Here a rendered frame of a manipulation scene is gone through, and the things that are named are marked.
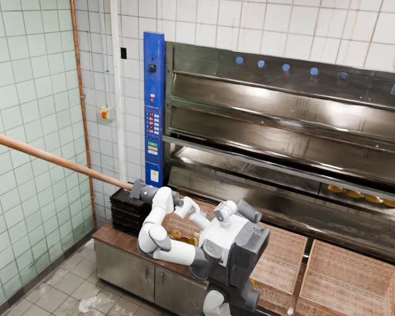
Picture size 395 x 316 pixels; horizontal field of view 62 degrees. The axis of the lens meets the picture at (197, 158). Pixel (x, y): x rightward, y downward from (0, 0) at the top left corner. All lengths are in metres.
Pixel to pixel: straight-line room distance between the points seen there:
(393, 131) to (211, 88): 1.18
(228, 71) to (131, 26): 0.80
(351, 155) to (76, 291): 2.51
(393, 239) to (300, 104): 1.11
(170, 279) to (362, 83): 1.90
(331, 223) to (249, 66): 1.25
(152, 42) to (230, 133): 0.86
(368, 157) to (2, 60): 2.45
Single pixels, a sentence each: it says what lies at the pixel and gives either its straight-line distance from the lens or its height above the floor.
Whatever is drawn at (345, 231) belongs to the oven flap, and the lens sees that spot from 2.60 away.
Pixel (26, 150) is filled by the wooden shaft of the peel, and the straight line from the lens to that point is 1.19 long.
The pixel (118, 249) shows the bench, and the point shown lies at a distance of 2.82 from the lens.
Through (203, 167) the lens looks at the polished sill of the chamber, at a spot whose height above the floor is 1.17.
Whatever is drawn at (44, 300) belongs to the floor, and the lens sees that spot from 3.33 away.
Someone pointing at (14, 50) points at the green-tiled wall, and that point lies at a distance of 2.64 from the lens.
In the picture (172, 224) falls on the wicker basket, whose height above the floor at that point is 0.59.
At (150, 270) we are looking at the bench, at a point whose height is 0.46.
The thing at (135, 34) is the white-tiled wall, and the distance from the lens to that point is 2.63.
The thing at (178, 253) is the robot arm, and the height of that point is 1.46.
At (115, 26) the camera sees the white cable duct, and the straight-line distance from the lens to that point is 2.71.
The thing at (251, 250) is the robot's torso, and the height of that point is 1.40.
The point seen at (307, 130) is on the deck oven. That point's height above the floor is 1.66.
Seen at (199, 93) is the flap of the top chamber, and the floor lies 1.78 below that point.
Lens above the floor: 2.45
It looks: 27 degrees down
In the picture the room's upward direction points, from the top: 4 degrees clockwise
